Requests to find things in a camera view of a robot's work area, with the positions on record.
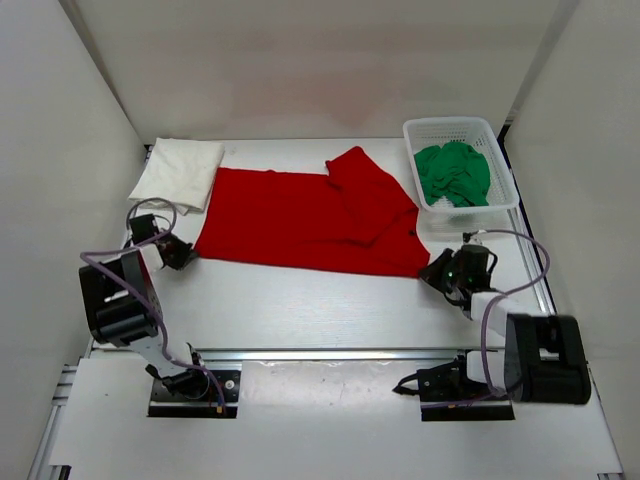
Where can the aluminium frame rail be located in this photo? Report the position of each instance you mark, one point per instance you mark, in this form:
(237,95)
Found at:
(328,354)

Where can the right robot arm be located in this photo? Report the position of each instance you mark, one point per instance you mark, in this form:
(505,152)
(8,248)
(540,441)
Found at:
(543,359)

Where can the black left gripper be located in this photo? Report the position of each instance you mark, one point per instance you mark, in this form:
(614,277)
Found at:
(185,253)

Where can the white t shirt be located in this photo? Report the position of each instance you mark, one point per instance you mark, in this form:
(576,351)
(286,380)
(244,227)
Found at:
(180,171)

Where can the white plastic basket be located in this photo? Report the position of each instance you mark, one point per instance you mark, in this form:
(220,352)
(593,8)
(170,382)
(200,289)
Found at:
(474,131)

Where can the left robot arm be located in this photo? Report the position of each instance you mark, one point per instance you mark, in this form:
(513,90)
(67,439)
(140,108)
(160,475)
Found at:
(122,307)

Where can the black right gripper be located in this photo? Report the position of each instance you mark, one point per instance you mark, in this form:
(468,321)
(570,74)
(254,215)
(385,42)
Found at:
(433,274)

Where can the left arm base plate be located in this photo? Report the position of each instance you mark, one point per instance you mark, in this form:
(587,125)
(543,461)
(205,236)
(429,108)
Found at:
(192,395)

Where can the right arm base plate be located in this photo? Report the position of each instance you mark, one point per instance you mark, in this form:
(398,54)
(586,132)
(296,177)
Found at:
(446,394)

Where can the green t shirt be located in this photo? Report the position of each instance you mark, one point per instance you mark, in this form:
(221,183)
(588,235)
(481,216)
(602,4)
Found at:
(455,172)

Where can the red t shirt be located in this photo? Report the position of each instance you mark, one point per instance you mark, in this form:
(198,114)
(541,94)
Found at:
(355,218)

